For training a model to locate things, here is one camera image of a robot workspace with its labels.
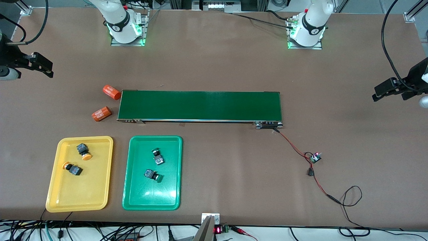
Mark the orange cylinder with white print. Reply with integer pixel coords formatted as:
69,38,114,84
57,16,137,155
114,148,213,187
92,106,112,122
102,85,122,100

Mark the yellow mushroom push button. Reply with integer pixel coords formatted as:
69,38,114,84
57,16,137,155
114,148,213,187
63,162,83,177
76,143,93,162

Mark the green mushroom push button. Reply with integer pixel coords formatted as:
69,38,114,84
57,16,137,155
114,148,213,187
151,148,165,166
144,169,164,184

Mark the yellow plastic tray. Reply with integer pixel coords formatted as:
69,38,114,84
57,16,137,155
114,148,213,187
45,136,114,213

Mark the green conveyor belt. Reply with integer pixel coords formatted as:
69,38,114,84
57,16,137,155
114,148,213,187
116,89,284,130

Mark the green plastic tray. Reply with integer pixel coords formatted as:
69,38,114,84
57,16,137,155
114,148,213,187
122,135,183,211

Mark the silver metal box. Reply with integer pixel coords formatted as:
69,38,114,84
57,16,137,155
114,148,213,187
192,0,241,13

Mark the red clip lead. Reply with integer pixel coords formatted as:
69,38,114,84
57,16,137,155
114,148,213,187
231,226,258,241

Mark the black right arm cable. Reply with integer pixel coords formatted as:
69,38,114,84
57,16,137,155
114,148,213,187
0,0,49,46

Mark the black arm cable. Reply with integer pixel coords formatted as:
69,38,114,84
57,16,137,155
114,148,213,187
0,0,49,46
381,0,428,92

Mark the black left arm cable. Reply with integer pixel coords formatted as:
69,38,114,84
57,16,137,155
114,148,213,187
381,0,428,92

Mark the aluminium frame profile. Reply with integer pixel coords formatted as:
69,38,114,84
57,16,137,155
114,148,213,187
13,0,33,16
404,0,428,23

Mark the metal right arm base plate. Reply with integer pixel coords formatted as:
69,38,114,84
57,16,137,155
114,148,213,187
110,12,148,47

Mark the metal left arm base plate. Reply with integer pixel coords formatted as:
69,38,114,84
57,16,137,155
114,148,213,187
287,17,323,50

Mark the red and black power cable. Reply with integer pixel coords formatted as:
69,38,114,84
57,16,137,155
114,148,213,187
273,128,371,237

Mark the black cable on table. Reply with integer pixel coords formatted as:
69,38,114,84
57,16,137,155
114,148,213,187
231,9,295,30

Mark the grey metal camera bracket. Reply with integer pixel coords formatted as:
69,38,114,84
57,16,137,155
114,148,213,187
193,213,220,241

